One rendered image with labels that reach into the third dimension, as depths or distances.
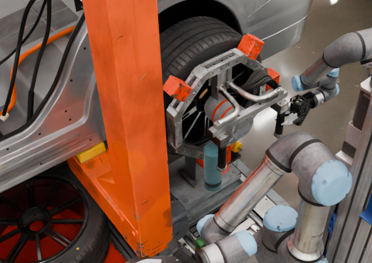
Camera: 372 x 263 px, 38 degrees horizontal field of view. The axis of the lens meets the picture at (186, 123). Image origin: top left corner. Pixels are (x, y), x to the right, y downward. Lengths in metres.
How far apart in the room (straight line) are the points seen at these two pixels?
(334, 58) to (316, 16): 2.59
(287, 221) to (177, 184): 1.25
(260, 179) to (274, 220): 0.29
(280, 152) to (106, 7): 0.63
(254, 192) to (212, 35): 0.99
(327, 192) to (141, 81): 0.65
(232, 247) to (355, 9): 3.64
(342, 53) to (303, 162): 0.76
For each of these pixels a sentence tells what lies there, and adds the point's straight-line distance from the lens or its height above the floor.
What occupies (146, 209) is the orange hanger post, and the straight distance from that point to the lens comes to 2.12.
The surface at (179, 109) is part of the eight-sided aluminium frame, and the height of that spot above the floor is 0.99.
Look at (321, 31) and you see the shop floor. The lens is 4.60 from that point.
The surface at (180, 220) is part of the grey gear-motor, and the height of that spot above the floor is 0.39.
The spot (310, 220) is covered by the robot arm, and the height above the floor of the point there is 1.24.
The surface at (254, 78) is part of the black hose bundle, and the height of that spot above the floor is 1.03.
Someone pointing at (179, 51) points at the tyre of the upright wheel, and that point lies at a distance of 2.34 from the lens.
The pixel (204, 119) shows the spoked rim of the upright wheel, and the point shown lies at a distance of 2.63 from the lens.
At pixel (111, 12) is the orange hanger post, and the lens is 1.49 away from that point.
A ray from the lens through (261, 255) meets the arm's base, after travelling 2.00.
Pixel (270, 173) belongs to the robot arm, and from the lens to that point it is 1.59.
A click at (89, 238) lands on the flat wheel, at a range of 2.51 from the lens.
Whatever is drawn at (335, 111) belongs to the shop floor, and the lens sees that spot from 3.85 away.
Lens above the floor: 2.54
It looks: 44 degrees down
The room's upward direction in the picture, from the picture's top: 2 degrees counter-clockwise
